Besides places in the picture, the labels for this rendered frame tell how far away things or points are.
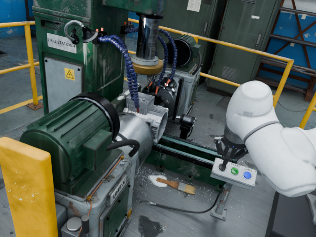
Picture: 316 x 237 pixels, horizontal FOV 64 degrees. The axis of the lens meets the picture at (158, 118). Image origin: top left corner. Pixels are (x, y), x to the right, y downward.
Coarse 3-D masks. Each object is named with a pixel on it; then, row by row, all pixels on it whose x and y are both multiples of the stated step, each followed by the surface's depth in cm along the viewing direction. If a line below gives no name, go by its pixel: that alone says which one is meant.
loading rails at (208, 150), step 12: (156, 144) 136; (168, 144) 142; (180, 144) 140; (192, 144) 141; (156, 156) 136; (168, 156) 133; (180, 156) 131; (192, 156) 131; (204, 156) 138; (216, 156) 135; (156, 168) 135; (168, 168) 137; (180, 168) 134; (192, 168) 131; (204, 168) 129; (192, 180) 131; (204, 180) 132; (216, 180) 129
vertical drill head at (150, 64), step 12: (144, 24) 110; (156, 24) 111; (144, 36) 112; (156, 36) 114; (144, 48) 115; (132, 60) 119; (144, 60) 116; (156, 60) 119; (144, 72) 116; (156, 72) 118
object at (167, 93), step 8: (176, 80) 157; (144, 88) 153; (152, 88) 151; (160, 88) 149; (168, 88) 148; (176, 88) 151; (184, 88) 161; (160, 96) 151; (168, 96) 149; (184, 96) 161; (160, 104) 153; (168, 104) 152; (168, 112) 154
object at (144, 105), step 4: (128, 96) 130; (140, 96) 137; (144, 96) 136; (148, 96) 135; (152, 96) 134; (128, 100) 129; (132, 100) 128; (140, 100) 132; (144, 100) 132; (148, 100) 136; (152, 100) 132; (128, 104) 130; (132, 104) 129; (140, 104) 128; (144, 104) 127; (148, 104) 127; (152, 104) 134; (128, 108) 131; (132, 108) 130; (140, 108) 128; (144, 108) 128; (148, 108) 129; (140, 112) 129; (144, 112) 128
